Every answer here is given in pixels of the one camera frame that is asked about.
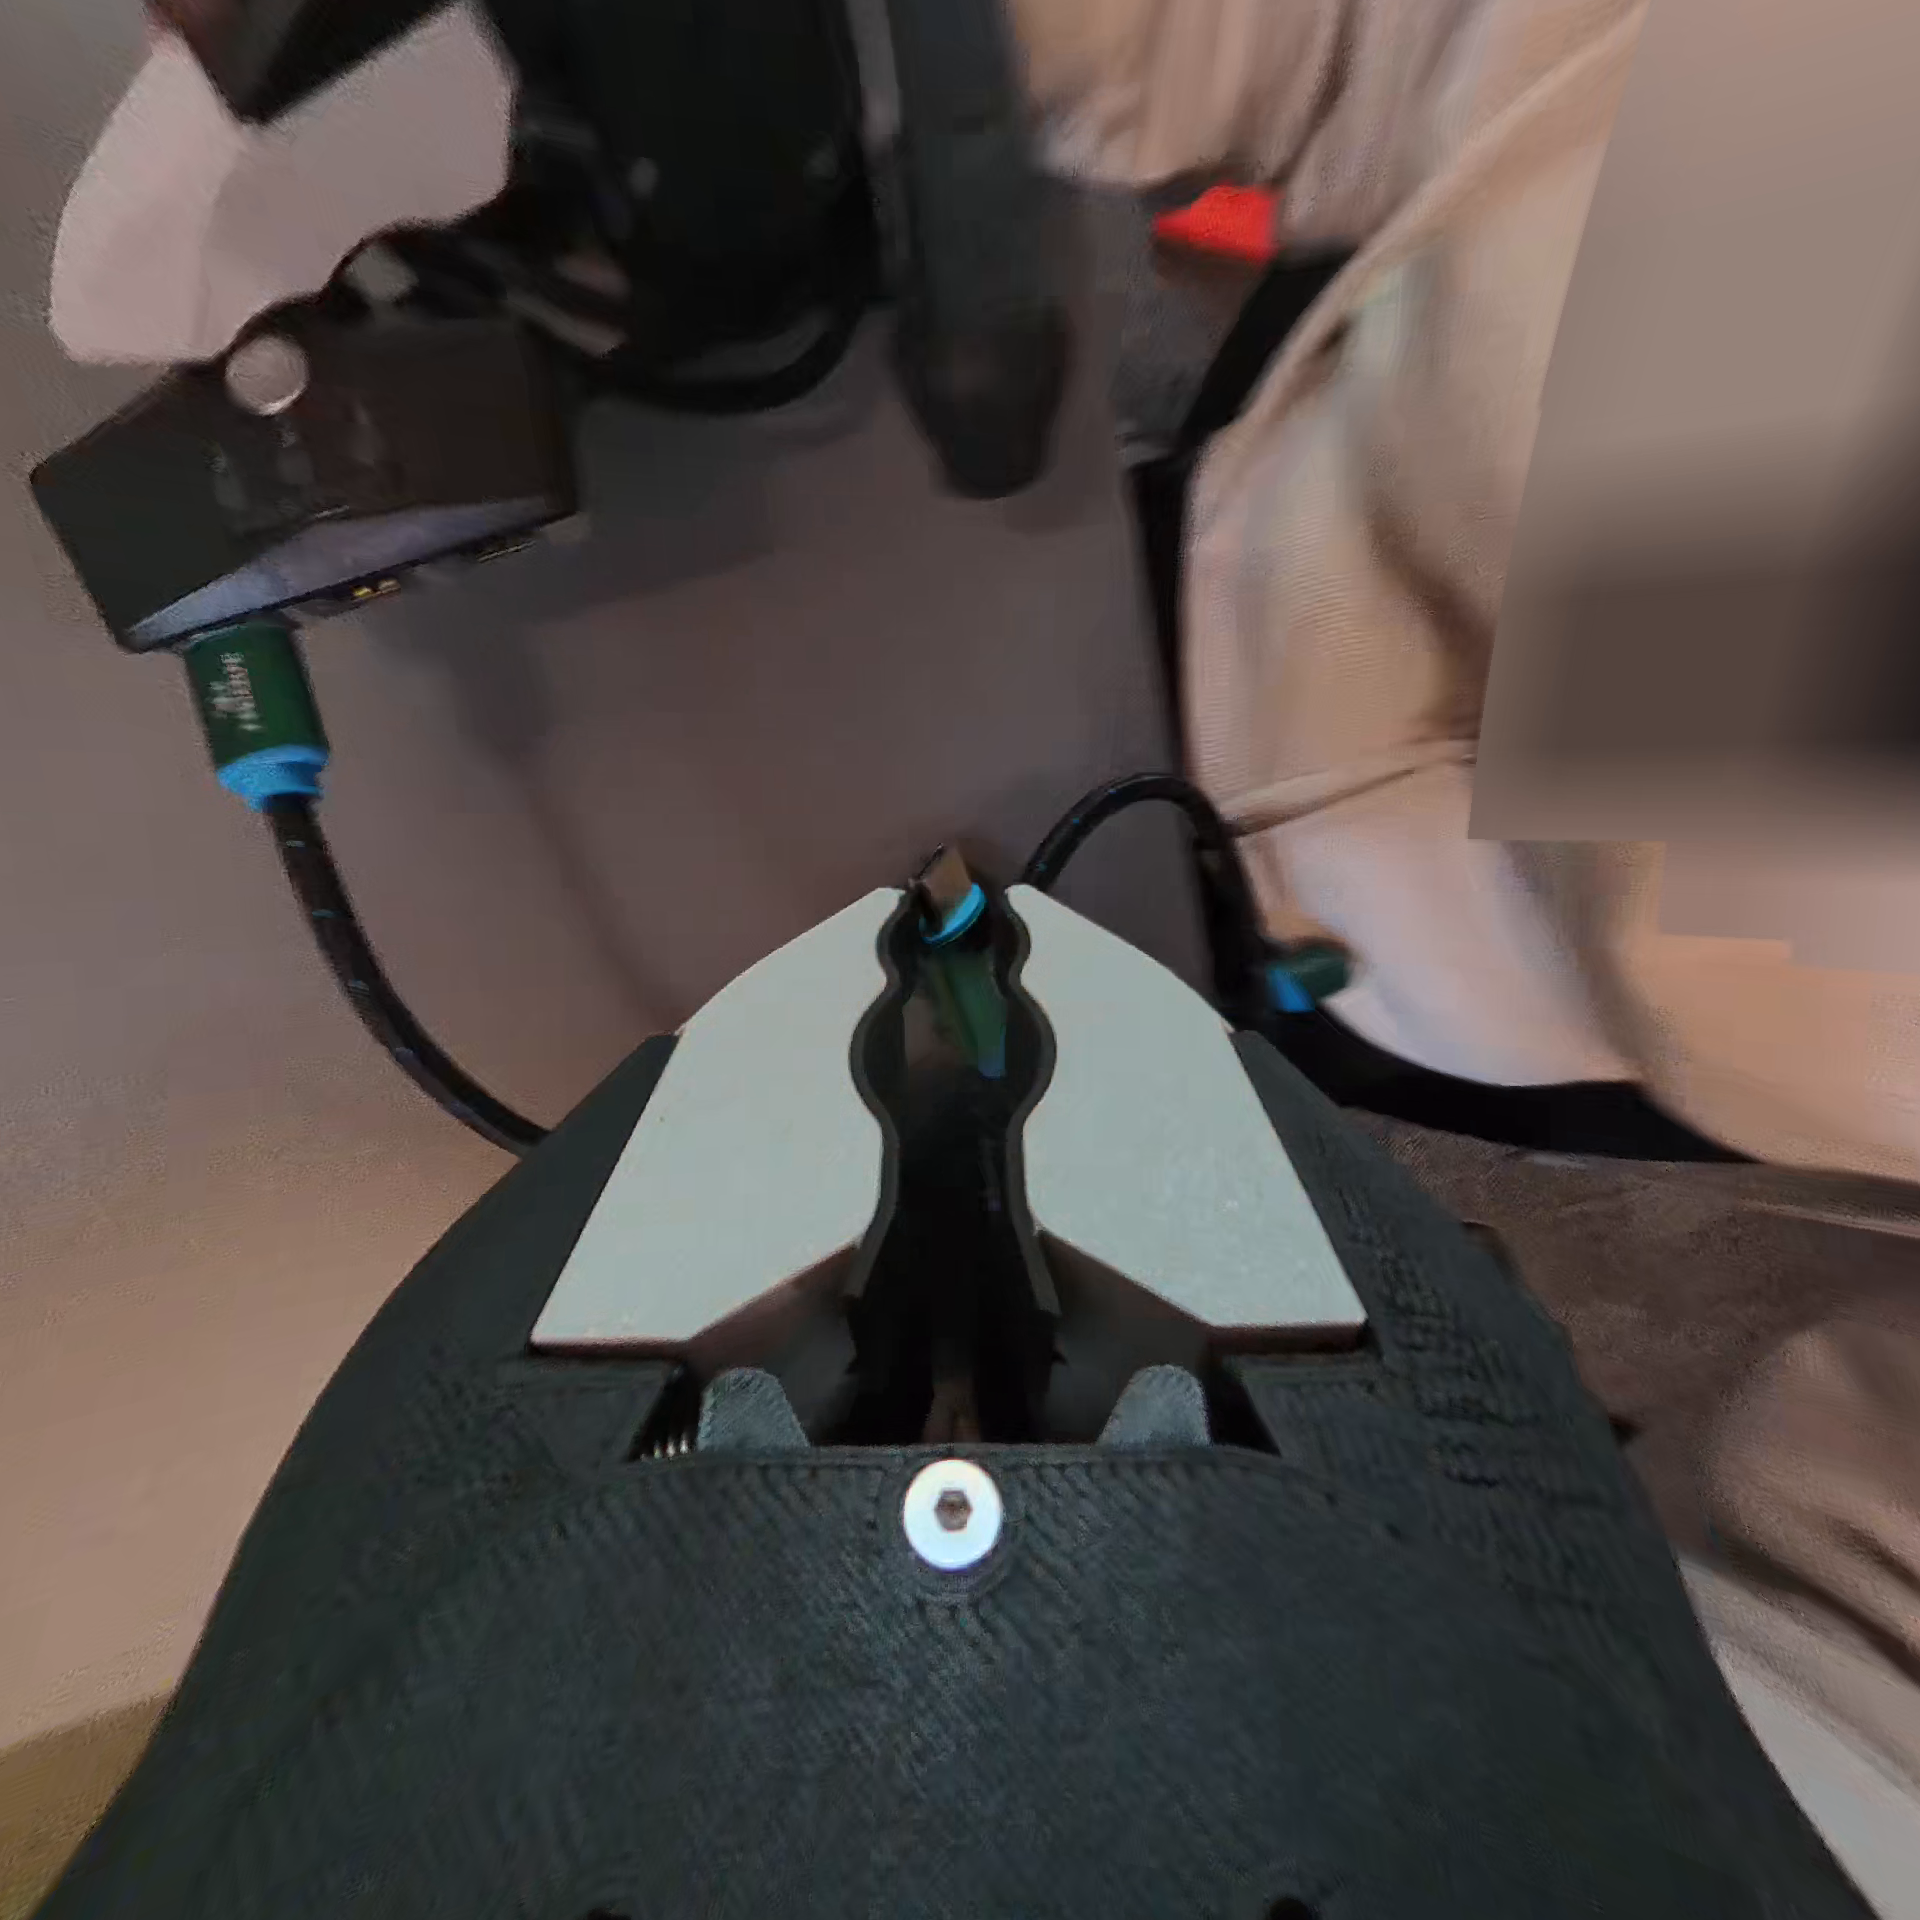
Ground black HDMI switch with cable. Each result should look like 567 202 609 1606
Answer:
31 256 588 653

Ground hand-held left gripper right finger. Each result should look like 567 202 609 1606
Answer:
996 883 1370 1344

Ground person's cream zip jacket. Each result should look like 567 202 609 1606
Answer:
1035 0 1920 1172

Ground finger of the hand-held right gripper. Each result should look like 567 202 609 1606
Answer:
47 30 520 367

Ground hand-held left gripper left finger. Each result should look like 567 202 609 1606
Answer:
528 885 918 1352

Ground black braided green-plug cable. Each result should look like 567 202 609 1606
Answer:
897 772 1355 1086
182 621 544 1160

